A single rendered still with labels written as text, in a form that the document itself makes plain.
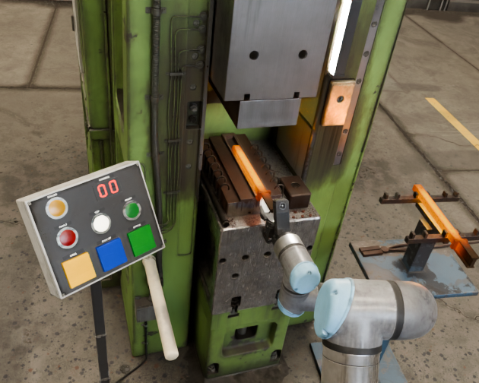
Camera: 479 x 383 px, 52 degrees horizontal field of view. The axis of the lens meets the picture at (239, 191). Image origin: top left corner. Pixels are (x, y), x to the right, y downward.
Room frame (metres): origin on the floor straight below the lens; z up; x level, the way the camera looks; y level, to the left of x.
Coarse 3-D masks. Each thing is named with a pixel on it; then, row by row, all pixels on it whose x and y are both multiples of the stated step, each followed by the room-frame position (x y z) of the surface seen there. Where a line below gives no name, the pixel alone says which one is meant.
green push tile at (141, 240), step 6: (138, 228) 1.08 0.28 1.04; (144, 228) 1.08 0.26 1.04; (150, 228) 1.09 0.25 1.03; (132, 234) 1.05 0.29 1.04; (138, 234) 1.06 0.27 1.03; (144, 234) 1.07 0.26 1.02; (150, 234) 1.08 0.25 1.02; (132, 240) 1.04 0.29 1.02; (138, 240) 1.05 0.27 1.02; (144, 240) 1.06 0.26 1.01; (150, 240) 1.07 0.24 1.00; (132, 246) 1.03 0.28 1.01; (138, 246) 1.04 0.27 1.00; (144, 246) 1.05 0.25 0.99; (150, 246) 1.06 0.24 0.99; (156, 246) 1.07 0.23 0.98; (138, 252) 1.03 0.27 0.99
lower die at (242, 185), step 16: (224, 144) 1.69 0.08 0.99; (240, 144) 1.69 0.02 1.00; (208, 160) 1.57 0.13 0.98; (224, 160) 1.57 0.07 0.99; (256, 160) 1.60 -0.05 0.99; (224, 176) 1.48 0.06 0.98; (240, 176) 1.48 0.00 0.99; (224, 192) 1.38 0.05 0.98; (240, 192) 1.38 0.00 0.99; (272, 192) 1.41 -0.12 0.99; (224, 208) 1.35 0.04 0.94; (240, 208) 1.35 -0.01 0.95; (256, 208) 1.37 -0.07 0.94
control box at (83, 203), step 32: (64, 192) 1.01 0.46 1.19; (96, 192) 1.06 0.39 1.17; (128, 192) 1.12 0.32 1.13; (32, 224) 0.92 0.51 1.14; (64, 224) 0.96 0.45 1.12; (128, 224) 1.07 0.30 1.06; (64, 256) 0.91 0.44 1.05; (96, 256) 0.96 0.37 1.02; (128, 256) 1.01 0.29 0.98; (64, 288) 0.87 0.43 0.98
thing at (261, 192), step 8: (240, 152) 1.62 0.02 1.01; (240, 160) 1.56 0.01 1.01; (248, 160) 1.56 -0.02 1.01; (248, 168) 1.51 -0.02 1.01; (248, 176) 1.48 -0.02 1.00; (256, 176) 1.46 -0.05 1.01; (256, 184) 1.41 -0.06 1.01; (256, 192) 1.39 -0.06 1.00; (264, 192) 1.36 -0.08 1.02; (264, 200) 1.33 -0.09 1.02; (272, 200) 1.33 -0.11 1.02; (272, 208) 1.28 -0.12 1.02
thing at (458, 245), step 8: (424, 192) 1.50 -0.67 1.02; (424, 200) 1.46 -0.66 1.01; (432, 200) 1.46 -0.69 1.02; (432, 208) 1.41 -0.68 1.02; (432, 216) 1.39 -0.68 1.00; (440, 216) 1.37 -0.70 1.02; (440, 224) 1.34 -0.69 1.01; (448, 224) 1.33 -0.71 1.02; (448, 232) 1.29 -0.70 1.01; (456, 232) 1.29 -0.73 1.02; (456, 240) 1.24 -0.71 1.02; (464, 240) 1.24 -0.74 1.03; (456, 248) 1.24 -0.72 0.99; (464, 248) 1.21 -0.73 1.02; (472, 248) 1.20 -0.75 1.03; (464, 256) 1.20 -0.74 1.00; (472, 256) 1.17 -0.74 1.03; (472, 264) 1.16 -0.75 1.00
